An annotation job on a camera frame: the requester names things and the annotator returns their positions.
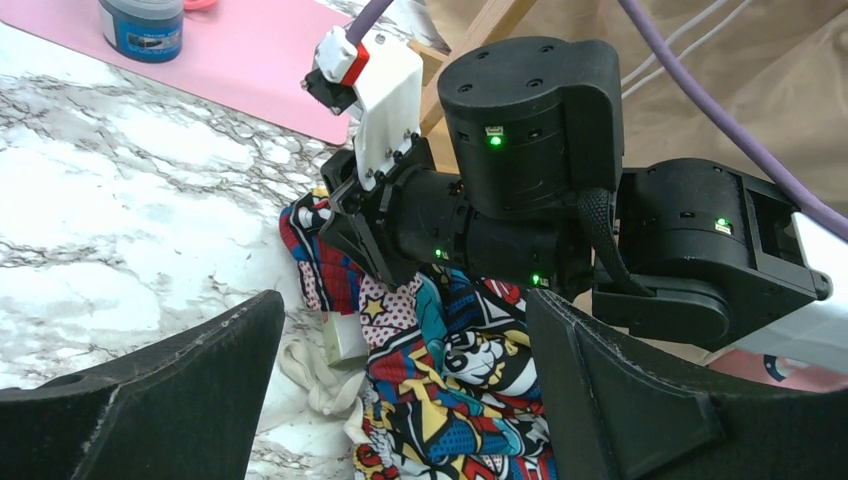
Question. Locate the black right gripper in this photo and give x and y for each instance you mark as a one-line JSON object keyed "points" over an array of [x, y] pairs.
{"points": [[414, 216]]}

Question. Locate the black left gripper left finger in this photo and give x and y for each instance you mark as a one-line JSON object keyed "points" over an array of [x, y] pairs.
{"points": [[186, 407]]}

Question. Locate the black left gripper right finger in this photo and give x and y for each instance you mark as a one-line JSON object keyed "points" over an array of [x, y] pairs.
{"points": [[618, 408]]}

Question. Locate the comic print shorts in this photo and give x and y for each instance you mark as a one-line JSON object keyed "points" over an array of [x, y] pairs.
{"points": [[449, 389]]}

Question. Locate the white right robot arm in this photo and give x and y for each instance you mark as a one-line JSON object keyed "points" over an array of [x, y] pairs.
{"points": [[686, 251]]}

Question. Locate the pink patterned shorts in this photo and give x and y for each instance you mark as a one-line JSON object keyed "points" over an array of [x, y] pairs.
{"points": [[779, 371]]}

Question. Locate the beige shorts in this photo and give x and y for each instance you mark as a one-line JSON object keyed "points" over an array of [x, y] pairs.
{"points": [[778, 67]]}

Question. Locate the pink clipboard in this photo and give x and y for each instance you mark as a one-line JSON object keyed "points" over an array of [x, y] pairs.
{"points": [[248, 55]]}

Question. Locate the pink glue stick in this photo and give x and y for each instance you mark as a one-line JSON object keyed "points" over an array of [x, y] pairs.
{"points": [[199, 5]]}

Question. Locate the blue lidded jar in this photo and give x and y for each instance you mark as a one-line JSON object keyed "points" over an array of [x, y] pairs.
{"points": [[149, 31]]}

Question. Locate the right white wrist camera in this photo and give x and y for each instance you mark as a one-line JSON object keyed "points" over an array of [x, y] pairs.
{"points": [[378, 81]]}

